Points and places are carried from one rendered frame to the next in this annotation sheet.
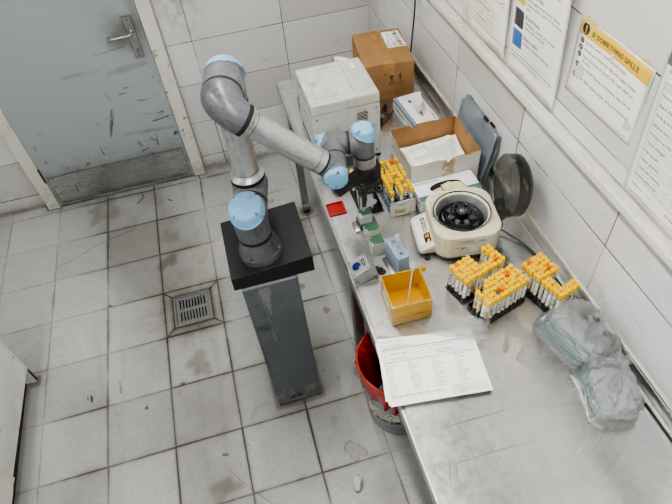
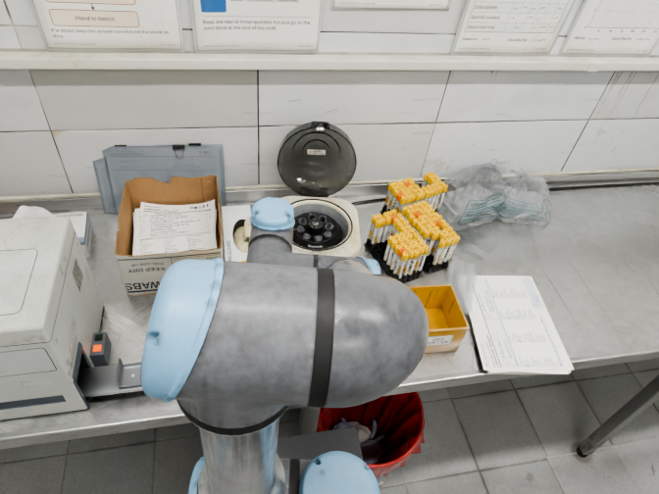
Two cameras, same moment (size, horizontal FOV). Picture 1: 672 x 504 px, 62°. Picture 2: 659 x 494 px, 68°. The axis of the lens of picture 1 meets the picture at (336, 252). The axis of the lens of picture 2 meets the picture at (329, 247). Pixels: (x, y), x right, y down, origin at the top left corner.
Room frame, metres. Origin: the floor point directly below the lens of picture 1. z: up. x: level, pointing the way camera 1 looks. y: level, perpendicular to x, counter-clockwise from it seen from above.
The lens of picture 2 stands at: (1.41, 0.50, 1.88)
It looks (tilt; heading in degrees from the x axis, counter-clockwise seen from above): 45 degrees down; 264
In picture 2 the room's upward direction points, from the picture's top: 8 degrees clockwise
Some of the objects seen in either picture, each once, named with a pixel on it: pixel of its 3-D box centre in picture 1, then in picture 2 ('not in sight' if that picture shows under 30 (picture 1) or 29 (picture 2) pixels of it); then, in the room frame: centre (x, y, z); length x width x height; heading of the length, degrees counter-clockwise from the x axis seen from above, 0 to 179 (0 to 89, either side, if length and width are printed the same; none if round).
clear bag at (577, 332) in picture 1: (582, 324); (473, 187); (0.86, -0.69, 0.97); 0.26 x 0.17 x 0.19; 27
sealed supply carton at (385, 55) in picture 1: (382, 64); not in sight; (2.40, -0.32, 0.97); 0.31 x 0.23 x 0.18; 4
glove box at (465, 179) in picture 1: (446, 191); (247, 240); (1.53, -0.44, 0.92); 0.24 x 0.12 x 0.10; 100
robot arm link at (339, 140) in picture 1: (332, 147); (278, 274); (1.43, -0.03, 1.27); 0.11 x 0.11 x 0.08; 89
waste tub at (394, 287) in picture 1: (405, 296); (429, 319); (1.07, -0.21, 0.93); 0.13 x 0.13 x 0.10; 8
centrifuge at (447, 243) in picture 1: (455, 223); (314, 243); (1.35, -0.43, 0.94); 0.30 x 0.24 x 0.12; 91
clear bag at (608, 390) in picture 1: (613, 385); (526, 193); (0.68, -0.71, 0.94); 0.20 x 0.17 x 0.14; 172
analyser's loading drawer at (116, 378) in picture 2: not in sight; (121, 375); (1.75, -0.02, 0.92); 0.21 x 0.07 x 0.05; 10
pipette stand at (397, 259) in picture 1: (397, 257); not in sight; (1.24, -0.20, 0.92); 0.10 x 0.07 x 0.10; 17
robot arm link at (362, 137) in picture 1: (362, 140); (272, 231); (1.45, -0.13, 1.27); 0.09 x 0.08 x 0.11; 89
